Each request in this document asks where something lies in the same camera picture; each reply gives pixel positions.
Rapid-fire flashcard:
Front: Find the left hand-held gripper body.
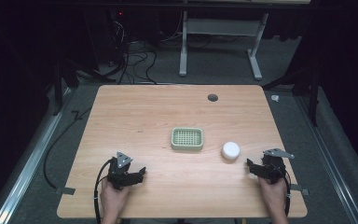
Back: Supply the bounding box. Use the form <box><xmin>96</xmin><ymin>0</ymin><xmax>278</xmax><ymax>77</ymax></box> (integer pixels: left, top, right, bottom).
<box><xmin>106</xmin><ymin>151</ymin><xmax>139</xmax><ymax>190</ymax></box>

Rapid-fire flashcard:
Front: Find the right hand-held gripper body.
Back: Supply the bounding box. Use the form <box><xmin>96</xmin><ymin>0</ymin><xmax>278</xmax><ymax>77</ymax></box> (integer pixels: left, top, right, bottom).
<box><xmin>255</xmin><ymin>147</ymin><xmax>296</xmax><ymax>185</ymax></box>

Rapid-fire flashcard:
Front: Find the green soap dish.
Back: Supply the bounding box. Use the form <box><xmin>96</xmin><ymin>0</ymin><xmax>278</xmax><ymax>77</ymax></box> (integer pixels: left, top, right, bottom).
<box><xmin>171</xmin><ymin>126</ymin><xmax>205</xmax><ymax>152</ymax></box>

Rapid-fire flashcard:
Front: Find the grey tape strip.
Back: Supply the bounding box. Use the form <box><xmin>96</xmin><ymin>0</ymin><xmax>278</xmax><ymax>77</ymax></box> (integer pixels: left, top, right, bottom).
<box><xmin>54</xmin><ymin>187</ymin><xmax>76</xmax><ymax>196</ymax></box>
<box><xmin>290</xmin><ymin>183</ymin><xmax>310</xmax><ymax>197</ymax></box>

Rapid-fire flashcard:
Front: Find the black metal stand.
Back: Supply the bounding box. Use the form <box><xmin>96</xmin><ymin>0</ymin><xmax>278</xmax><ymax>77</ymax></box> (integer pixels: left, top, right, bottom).
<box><xmin>262</xmin><ymin>66</ymin><xmax>321</xmax><ymax>127</ymax></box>
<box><xmin>50</xmin><ymin>59</ymin><xmax>116</xmax><ymax>117</ymax></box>

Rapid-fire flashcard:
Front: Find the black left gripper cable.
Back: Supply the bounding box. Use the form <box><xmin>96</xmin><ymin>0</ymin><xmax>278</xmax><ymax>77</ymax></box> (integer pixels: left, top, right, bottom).
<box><xmin>93</xmin><ymin>158</ymin><xmax>113</xmax><ymax>224</ymax></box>

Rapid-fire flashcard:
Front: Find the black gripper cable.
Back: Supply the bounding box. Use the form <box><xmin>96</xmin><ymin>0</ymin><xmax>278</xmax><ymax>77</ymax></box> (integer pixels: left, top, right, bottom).
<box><xmin>93</xmin><ymin>158</ymin><xmax>113</xmax><ymax>224</ymax></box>
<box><xmin>279</xmin><ymin>169</ymin><xmax>293</xmax><ymax>217</ymax></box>

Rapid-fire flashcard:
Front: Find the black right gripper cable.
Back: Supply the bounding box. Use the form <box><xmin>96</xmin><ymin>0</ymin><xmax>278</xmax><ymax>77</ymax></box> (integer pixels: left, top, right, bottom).
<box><xmin>279</xmin><ymin>169</ymin><xmax>293</xmax><ymax>217</ymax></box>

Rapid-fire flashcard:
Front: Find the aluminium floor rail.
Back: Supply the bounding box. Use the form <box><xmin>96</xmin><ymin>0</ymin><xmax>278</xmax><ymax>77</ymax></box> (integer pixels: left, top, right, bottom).
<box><xmin>0</xmin><ymin>88</ymin><xmax>76</xmax><ymax>224</ymax></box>
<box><xmin>295</xmin><ymin>94</ymin><xmax>358</xmax><ymax>224</ymax></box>

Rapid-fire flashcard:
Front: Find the black floor cable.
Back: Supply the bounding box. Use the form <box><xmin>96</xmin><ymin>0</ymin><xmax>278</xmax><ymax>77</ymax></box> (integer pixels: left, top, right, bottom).
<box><xmin>42</xmin><ymin>106</ymin><xmax>92</xmax><ymax>189</ymax></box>

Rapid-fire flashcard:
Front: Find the bundle of black cables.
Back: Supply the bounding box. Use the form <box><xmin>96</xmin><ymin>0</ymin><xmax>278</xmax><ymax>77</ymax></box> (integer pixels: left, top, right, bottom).
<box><xmin>106</xmin><ymin>18</ymin><xmax>159</xmax><ymax>86</ymax></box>

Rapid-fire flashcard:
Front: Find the white metal desk frame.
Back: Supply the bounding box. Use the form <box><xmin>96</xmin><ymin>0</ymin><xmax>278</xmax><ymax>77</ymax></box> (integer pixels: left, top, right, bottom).
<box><xmin>178</xmin><ymin>11</ymin><xmax>270</xmax><ymax>81</ymax></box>

